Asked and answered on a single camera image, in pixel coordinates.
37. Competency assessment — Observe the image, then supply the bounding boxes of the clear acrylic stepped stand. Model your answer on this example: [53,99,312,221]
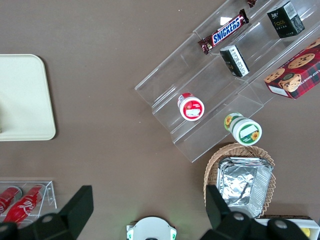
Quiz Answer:
[134,0,320,164]

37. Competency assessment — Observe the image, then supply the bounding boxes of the small black carton box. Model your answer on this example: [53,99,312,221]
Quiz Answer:
[219,44,251,78]
[266,0,306,39]

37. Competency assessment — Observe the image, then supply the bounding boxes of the yellow snack packet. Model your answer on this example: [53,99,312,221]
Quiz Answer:
[299,226,312,238]

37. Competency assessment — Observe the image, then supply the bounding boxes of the red cola cans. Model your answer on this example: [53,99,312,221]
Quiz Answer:
[2,184,46,224]

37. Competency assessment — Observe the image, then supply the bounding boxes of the aluminium foil container stack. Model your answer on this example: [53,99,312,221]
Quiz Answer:
[216,157,274,219]

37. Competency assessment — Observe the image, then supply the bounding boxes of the beige plastic tray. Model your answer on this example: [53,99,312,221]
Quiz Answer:
[0,53,57,142]

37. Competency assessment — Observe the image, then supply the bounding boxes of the red yogurt cup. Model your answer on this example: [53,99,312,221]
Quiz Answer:
[177,92,206,122]

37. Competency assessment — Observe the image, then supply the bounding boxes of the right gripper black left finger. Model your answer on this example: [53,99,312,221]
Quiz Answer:
[34,185,95,240]

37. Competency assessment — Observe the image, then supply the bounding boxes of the light tan wicker basket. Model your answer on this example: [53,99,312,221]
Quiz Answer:
[203,142,277,219]

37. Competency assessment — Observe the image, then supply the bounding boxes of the clear acrylic bottle rack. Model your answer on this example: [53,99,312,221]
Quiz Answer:
[0,180,58,224]

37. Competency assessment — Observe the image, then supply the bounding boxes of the red plaid cookie box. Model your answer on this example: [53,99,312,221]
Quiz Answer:
[263,37,320,100]

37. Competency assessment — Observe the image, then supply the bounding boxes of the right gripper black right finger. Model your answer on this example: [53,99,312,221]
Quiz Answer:
[205,185,254,240]

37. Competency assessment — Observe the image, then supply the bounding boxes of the red cola bottle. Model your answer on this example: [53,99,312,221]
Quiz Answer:
[0,186,24,216]

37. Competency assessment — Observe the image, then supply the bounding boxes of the green sunflower yogurt cup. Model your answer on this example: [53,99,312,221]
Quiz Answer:
[223,112,263,146]

